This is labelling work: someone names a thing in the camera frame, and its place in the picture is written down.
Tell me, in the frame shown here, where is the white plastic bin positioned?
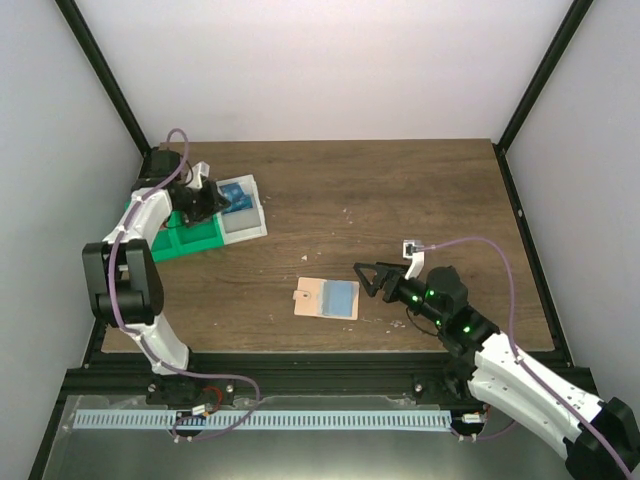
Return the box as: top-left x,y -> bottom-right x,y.
216,174 -> 268,245

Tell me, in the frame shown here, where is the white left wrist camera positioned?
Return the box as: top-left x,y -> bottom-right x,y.
187,162 -> 210,190

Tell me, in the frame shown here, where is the black frame post left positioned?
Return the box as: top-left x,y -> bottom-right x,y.
54,0 -> 151,156

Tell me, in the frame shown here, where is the black frame post right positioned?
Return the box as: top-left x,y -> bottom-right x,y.
492,0 -> 596,151

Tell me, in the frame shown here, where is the blue vip card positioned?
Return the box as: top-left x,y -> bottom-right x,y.
225,182 -> 246,203

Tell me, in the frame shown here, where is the metal base plate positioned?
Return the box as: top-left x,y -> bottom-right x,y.
33,396 -> 567,479

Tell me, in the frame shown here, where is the green plastic bin left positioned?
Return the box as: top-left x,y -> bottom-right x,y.
151,212 -> 182,262

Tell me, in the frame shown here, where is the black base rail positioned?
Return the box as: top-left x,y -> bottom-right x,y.
60,352 -> 479,408

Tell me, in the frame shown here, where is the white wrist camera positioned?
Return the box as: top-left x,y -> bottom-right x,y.
403,240 -> 425,280
187,162 -> 210,190

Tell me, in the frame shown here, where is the light blue slotted cable duct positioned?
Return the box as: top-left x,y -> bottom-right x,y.
73,409 -> 452,432

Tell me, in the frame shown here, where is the green plastic bin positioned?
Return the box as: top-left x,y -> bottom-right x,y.
151,212 -> 182,262
169,212 -> 224,257

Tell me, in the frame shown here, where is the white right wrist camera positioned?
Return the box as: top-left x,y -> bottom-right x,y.
403,240 -> 425,280

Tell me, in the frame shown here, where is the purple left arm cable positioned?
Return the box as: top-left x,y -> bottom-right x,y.
107,128 -> 261,444

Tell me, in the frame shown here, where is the green plastic bin middle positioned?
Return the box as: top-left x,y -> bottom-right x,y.
169,212 -> 224,257

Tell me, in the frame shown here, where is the blue credit card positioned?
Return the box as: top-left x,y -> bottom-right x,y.
223,195 -> 254,215

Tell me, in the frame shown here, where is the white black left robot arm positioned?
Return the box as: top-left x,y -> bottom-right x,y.
82,148 -> 231,404

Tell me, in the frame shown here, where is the black frame post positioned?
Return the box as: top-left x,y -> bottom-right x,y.
492,0 -> 596,151
54,0 -> 151,156

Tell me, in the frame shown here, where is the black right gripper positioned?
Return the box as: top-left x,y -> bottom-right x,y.
354,263 -> 446,327

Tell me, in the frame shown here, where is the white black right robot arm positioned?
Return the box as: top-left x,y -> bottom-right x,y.
354,262 -> 639,479

